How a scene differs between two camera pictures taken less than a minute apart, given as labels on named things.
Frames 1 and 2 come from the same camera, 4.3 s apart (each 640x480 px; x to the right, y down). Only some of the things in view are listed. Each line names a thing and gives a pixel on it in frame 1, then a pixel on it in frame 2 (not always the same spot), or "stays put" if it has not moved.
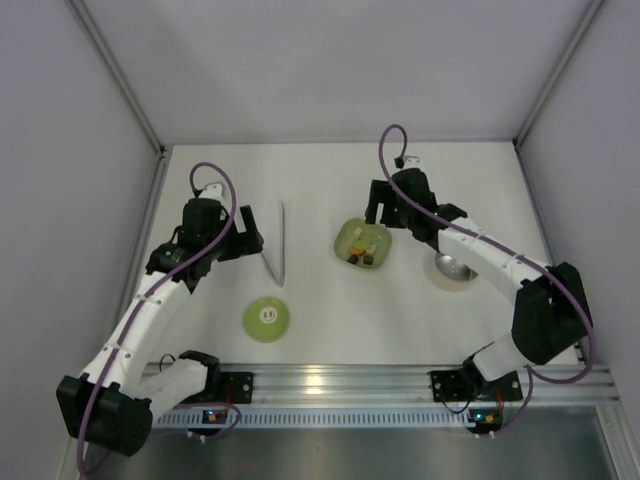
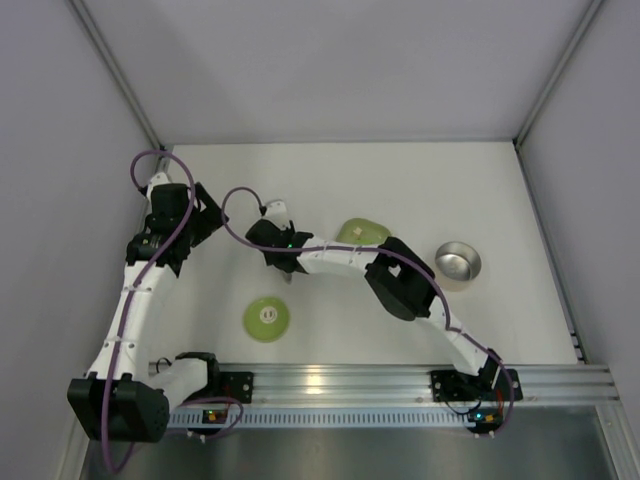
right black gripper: [382, 195] -> [279, 257]
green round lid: [266, 320] stays put
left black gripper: [242, 238] -> [209, 215]
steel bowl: [454, 269] stays put
